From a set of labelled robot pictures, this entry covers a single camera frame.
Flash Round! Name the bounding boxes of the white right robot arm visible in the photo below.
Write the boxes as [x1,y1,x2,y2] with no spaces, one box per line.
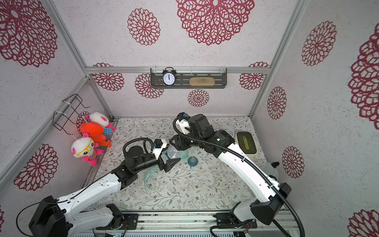
[169,112,292,225]

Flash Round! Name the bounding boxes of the orange plush toy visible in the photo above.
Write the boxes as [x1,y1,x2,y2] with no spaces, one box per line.
[80,122,112,148]

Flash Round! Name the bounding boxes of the white small alarm clock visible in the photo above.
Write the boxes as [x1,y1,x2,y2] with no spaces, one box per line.
[225,129,235,137]

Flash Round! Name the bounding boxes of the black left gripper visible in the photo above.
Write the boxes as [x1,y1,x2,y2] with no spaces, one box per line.
[135,153,181,174]

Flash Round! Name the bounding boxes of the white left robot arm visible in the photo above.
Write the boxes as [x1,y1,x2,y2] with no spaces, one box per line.
[29,138,169,237]

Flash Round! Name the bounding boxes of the cream box dark lid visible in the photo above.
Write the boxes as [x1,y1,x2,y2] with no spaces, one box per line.
[235,131,257,155]

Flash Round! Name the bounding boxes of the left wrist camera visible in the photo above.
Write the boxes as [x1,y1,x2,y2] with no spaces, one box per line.
[153,141,168,164]

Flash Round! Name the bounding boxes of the grey white plush toy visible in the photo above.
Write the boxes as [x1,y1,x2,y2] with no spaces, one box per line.
[261,162,280,181]

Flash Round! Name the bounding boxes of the black alarm clock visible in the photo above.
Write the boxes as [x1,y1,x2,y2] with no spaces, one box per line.
[162,67,177,86]

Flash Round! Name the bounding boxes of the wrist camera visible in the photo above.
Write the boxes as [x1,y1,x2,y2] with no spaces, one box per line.
[153,141,168,164]
[175,112,191,135]

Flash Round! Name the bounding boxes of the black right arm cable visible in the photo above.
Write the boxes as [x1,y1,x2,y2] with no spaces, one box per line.
[172,116,306,237]

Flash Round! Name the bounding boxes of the white plush blue polka-dot outfit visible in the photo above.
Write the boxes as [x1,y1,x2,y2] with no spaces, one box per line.
[85,112,115,136]

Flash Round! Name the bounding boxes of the grey wall shelf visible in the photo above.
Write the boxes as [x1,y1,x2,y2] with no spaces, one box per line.
[150,68,228,89]

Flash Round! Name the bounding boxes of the white plush red striped outfit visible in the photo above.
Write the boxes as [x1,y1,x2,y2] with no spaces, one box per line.
[71,133,103,166]

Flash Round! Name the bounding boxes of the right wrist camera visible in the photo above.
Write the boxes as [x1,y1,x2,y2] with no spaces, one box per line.
[175,112,191,135]

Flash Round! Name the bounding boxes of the black wire basket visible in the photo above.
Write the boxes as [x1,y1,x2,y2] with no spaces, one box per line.
[51,93,90,136]

